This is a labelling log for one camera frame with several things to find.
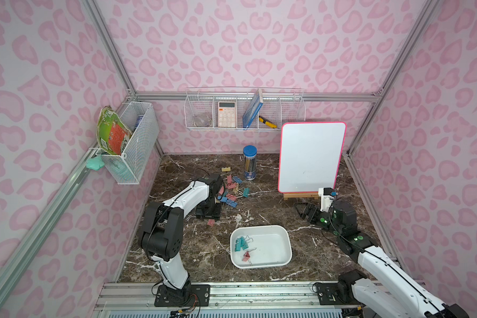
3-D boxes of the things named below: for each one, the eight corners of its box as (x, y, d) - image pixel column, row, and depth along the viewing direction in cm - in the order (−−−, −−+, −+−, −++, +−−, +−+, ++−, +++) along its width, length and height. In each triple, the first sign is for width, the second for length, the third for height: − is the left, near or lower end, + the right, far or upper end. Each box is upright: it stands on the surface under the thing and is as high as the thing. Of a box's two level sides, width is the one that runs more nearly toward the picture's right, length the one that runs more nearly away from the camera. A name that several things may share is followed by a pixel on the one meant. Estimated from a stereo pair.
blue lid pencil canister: (243, 180, 109) (242, 156, 95) (243, 169, 114) (242, 145, 100) (256, 180, 109) (257, 156, 95) (256, 169, 114) (257, 145, 100)
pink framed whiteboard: (276, 199, 102) (286, 152, 76) (273, 171, 114) (281, 122, 88) (330, 199, 102) (358, 151, 76) (321, 171, 114) (343, 122, 87)
